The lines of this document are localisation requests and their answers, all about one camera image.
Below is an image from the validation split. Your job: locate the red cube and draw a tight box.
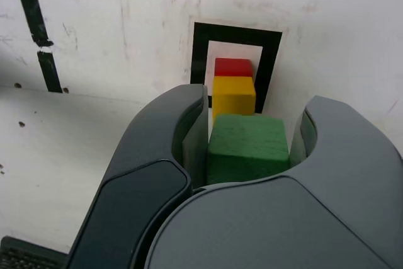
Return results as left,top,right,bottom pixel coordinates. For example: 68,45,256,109
214,57,254,78

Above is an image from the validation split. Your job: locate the black tape square outline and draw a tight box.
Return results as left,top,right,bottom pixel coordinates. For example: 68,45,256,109
190,22,283,114

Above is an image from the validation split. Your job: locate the green cube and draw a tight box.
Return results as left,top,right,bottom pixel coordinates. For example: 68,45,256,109
206,113,291,186

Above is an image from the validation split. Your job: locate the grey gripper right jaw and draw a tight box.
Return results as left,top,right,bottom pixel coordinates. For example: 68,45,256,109
144,94,403,269

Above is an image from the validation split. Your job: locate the black tape strip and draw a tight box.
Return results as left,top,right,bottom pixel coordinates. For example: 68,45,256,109
10,0,63,94

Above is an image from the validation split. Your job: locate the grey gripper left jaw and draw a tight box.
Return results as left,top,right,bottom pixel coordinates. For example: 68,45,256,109
65,83,209,269

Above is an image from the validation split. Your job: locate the yellow cube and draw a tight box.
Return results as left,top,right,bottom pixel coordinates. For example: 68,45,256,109
212,76,256,119

